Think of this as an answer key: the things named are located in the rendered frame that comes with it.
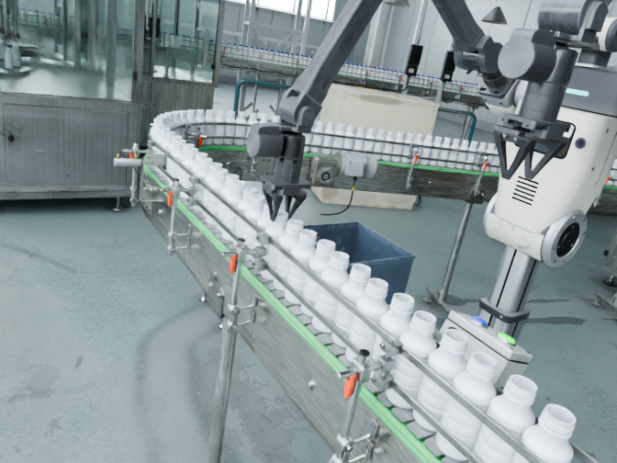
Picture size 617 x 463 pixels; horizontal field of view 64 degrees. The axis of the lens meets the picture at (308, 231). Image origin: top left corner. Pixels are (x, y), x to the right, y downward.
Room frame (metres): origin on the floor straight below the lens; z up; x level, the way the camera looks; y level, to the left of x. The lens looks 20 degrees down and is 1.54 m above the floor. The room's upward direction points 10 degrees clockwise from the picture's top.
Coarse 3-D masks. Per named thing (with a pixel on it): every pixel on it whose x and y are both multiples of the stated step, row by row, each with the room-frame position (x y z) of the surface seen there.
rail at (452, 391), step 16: (176, 160) 1.59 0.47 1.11; (224, 224) 1.27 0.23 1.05; (272, 240) 1.05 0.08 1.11; (256, 256) 1.10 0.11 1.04; (288, 256) 0.99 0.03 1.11; (272, 272) 1.03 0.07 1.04; (288, 288) 0.97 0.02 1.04; (304, 304) 0.92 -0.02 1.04; (352, 304) 0.81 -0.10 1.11; (320, 320) 0.87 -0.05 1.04; (368, 320) 0.76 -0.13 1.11; (384, 336) 0.73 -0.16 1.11; (400, 352) 0.69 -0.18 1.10; (448, 384) 0.61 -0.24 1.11; (464, 400) 0.59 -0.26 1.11; (480, 416) 0.56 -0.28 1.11; (448, 432) 0.59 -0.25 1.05; (496, 432) 0.54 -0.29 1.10; (464, 448) 0.57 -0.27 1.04; (576, 448) 0.53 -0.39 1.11
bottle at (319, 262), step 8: (320, 240) 0.97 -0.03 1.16; (328, 240) 0.97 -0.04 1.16; (320, 248) 0.94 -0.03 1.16; (328, 248) 0.94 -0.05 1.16; (320, 256) 0.94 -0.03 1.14; (328, 256) 0.94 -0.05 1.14; (312, 264) 0.94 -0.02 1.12; (320, 264) 0.93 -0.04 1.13; (328, 264) 0.94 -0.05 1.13; (320, 272) 0.93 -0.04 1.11; (312, 280) 0.93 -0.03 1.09; (304, 288) 0.95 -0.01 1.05; (312, 288) 0.93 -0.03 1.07; (304, 296) 0.94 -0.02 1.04; (312, 296) 0.93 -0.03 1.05; (312, 304) 0.93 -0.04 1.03; (304, 312) 0.94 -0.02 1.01
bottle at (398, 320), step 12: (396, 300) 0.75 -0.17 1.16; (408, 300) 0.78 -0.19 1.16; (396, 312) 0.75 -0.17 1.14; (408, 312) 0.75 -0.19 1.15; (384, 324) 0.75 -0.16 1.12; (396, 324) 0.74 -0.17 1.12; (408, 324) 0.75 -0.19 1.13; (396, 336) 0.74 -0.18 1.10; (372, 360) 0.76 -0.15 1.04; (372, 372) 0.75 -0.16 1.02
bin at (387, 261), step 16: (320, 224) 1.67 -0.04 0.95; (336, 224) 1.72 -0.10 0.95; (352, 224) 1.76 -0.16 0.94; (336, 240) 1.72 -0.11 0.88; (352, 240) 1.77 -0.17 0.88; (368, 240) 1.71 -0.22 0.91; (384, 240) 1.65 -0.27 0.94; (352, 256) 1.77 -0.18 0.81; (368, 256) 1.70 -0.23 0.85; (384, 256) 1.63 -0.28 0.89; (400, 256) 1.50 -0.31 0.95; (384, 272) 1.46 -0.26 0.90; (400, 272) 1.50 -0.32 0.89; (400, 288) 1.52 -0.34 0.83
